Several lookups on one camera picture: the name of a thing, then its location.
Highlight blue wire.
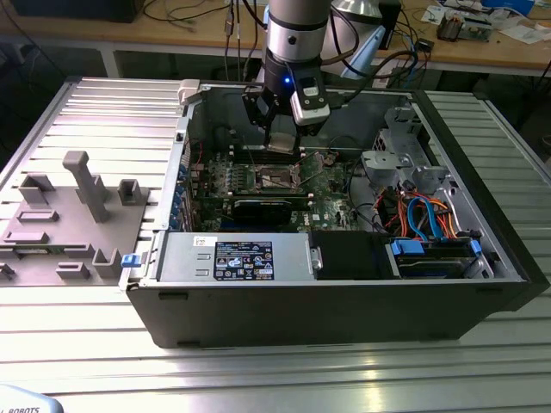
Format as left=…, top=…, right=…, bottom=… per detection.
left=406, top=195, right=445, bottom=240

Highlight silver CPU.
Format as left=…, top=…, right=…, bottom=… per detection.
left=265, top=132, right=299, bottom=155

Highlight brown copper heatsink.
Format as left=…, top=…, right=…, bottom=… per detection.
left=436, top=11, right=465, bottom=43

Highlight orange wire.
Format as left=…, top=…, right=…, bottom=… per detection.
left=430, top=197, right=461, bottom=237

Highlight metal locking lever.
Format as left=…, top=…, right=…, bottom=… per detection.
left=267, top=174, right=300, bottom=190
left=241, top=133, right=261, bottom=174

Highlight grey metal drive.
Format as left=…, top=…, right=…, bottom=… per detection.
left=462, top=15, right=495, bottom=44

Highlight metal socket cover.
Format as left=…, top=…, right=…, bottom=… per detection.
left=297, top=151, right=325, bottom=184

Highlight CPU socket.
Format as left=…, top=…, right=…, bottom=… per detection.
left=253, top=162, right=305, bottom=194

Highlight blue cardboard box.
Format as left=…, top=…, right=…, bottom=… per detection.
left=480, top=0, right=535, bottom=16

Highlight black desktop box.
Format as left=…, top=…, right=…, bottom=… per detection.
left=12, top=0, right=143, bottom=25

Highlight grey power supply unit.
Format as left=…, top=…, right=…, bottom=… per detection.
left=157, top=231, right=313, bottom=283

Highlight wooden workbench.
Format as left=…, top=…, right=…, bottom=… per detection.
left=0, top=0, right=551, bottom=81

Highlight grey metal drive cage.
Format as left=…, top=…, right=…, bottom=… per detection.
left=374, top=105, right=427, bottom=169

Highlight black PC case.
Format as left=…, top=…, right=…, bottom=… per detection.
left=118, top=78, right=551, bottom=350

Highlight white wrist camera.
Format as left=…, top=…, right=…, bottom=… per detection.
left=290, top=76, right=331, bottom=126

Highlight grey parts rack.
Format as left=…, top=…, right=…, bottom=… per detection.
left=0, top=150, right=152, bottom=287

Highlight green motherboard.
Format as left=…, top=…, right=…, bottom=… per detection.
left=189, top=148, right=362, bottom=236

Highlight hard disk in blue carrier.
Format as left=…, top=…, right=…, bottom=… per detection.
left=387, top=238, right=483, bottom=280

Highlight white paper sheets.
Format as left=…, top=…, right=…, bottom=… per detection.
left=498, top=23, right=551, bottom=45

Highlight red wire bundle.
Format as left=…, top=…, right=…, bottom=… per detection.
left=376, top=191, right=410, bottom=231

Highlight grey case latch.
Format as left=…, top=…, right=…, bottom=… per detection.
left=178, top=79, right=203, bottom=107

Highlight black graphics card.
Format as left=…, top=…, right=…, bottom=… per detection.
left=232, top=200, right=294, bottom=227

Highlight black tower box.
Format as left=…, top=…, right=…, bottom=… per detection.
left=378, top=0, right=402, bottom=52

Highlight black RAM slot bank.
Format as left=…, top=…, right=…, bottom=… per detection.
left=230, top=145, right=307, bottom=167
left=200, top=188, right=312, bottom=207

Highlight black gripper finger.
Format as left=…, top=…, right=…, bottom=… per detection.
left=241, top=84, right=281, bottom=150
left=292, top=123, right=322, bottom=154

